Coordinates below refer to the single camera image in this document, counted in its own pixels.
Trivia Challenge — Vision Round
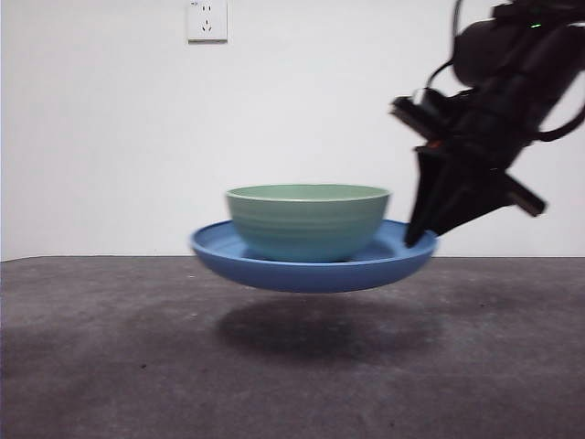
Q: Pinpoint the green ribbed bowl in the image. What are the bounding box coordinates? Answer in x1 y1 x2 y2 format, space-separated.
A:
225 183 393 263

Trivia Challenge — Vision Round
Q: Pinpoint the blue round plate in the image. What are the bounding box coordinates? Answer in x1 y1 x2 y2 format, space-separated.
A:
189 218 440 294

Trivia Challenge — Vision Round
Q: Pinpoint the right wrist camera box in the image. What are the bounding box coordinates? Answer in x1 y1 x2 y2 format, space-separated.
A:
389 89 456 143

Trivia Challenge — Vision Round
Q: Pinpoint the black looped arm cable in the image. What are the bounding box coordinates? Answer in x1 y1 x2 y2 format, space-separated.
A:
532 102 585 144

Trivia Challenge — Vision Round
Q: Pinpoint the black camera cable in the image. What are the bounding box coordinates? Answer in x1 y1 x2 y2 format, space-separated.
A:
424 0 465 92

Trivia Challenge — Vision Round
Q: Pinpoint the white wall socket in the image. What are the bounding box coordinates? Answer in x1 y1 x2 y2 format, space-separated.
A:
186 0 229 45

